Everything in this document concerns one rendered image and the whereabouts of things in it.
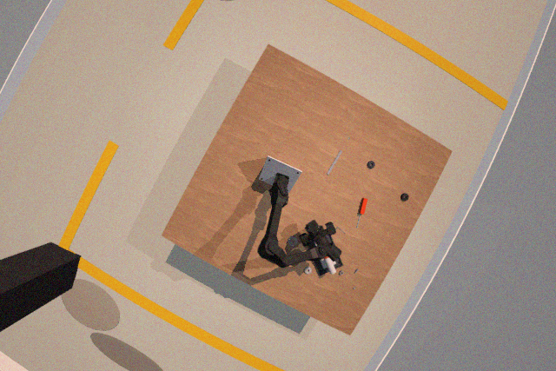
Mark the red rectangular block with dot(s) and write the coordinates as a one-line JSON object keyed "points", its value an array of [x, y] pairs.
{"points": [[362, 208]]}

